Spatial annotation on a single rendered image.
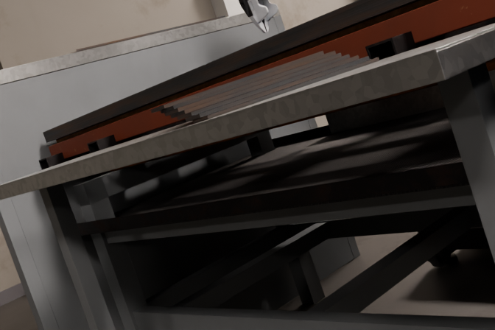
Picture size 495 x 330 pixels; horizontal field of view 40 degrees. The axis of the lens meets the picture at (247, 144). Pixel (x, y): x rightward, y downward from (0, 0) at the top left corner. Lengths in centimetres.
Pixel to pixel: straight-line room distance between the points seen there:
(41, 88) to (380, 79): 151
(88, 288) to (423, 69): 114
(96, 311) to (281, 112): 97
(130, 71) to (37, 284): 72
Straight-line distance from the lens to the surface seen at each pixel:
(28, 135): 204
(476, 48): 71
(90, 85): 216
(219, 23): 251
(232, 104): 95
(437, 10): 102
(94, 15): 519
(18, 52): 476
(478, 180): 80
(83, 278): 164
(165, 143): 98
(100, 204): 195
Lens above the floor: 77
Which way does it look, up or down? 4 degrees down
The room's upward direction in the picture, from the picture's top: 19 degrees counter-clockwise
